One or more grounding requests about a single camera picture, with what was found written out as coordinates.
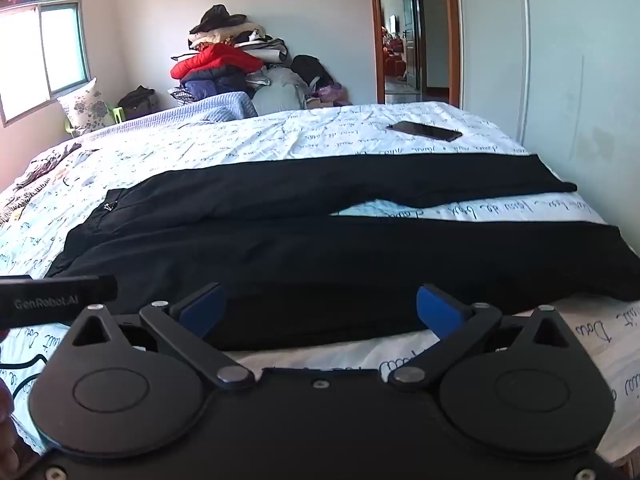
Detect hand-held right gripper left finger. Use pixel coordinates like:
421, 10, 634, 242
70, 282, 256, 393

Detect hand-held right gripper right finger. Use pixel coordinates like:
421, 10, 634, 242
387, 284, 576, 391

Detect black pants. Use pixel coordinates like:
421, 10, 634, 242
45, 154, 640, 353

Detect person's left hand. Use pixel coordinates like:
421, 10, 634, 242
0, 377, 21, 468

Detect patterned floral blanket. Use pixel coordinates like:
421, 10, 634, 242
0, 142, 83, 231

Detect grey remote control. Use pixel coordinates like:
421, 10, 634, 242
386, 121, 463, 142

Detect floral pillow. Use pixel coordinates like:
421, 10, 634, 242
57, 77, 111, 135

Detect green plastic stool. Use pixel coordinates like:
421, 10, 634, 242
62, 105, 125, 138

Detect white script-printed bed quilt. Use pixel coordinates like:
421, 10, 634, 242
0, 101, 640, 466

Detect blue knit blanket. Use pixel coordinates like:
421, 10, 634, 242
97, 91, 258, 136

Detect black bag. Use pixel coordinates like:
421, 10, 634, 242
117, 86, 160, 121

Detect navy puffer jacket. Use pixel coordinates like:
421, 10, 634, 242
180, 67, 248, 102

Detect grey garment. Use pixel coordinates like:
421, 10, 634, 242
252, 67, 308, 116

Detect purple bag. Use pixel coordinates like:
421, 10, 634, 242
316, 85, 348, 106

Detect green-framed window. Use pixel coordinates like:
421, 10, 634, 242
0, 0, 93, 128

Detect red puffer jacket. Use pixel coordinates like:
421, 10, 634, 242
171, 42, 266, 81

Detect black backpack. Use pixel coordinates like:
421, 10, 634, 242
291, 55, 335, 91

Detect black and white bedding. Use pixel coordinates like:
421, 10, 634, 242
235, 35, 288, 66

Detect cream folded garments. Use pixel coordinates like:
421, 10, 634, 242
189, 25, 266, 50

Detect white wardrobe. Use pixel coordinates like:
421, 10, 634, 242
455, 0, 640, 241

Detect teal door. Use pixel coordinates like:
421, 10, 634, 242
400, 0, 427, 92

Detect black garment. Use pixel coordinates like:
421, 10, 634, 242
192, 5, 248, 36

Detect wooden door frame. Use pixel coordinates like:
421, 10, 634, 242
367, 0, 461, 107

